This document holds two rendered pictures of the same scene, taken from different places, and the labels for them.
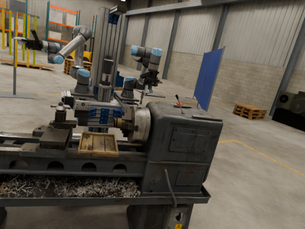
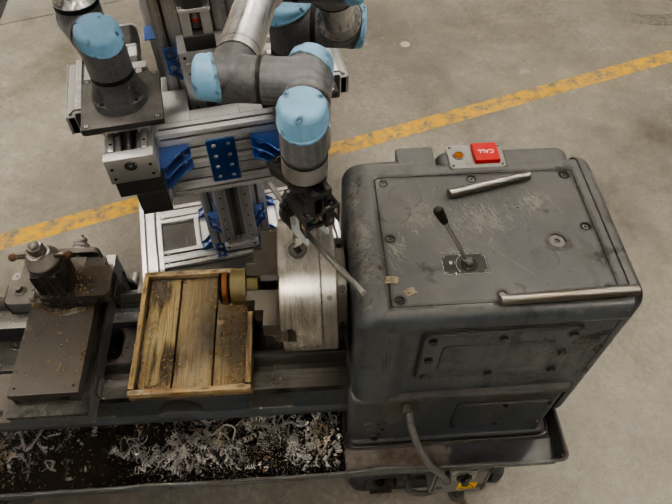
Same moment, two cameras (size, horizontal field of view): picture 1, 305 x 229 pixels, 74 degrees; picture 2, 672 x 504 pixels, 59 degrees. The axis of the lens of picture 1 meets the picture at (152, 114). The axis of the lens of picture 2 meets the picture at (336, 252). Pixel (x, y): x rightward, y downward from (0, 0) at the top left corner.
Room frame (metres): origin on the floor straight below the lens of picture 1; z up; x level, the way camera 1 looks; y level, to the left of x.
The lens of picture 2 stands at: (0.88, -0.15, 2.27)
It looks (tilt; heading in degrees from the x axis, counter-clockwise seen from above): 54 degrees down; 14
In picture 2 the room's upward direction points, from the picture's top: straight up
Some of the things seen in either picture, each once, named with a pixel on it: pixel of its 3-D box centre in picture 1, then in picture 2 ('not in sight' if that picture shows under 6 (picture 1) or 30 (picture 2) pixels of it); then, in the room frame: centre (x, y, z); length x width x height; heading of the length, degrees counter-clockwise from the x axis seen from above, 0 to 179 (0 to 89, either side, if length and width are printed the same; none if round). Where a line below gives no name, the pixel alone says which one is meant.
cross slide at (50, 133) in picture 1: (57, 132); (63, 319); (1.46, 0.70, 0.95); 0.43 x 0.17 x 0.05; 18
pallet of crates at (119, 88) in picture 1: (110, 79); not in sight; (8.69, 2.10, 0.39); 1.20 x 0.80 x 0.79; 133
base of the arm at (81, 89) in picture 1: (82, 87); (116, 84); (2.05, 0.77, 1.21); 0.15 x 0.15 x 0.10
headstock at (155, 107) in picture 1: (178, 130); (467, 272); (1.76, -0.26, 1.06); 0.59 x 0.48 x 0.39; 108
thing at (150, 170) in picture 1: (164, 188); (433, 380); (1.76, -0.26, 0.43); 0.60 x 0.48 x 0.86; 108
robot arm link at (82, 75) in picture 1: (83, 76); (101, 46); (2.06, 0.77, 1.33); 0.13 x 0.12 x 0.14; 49
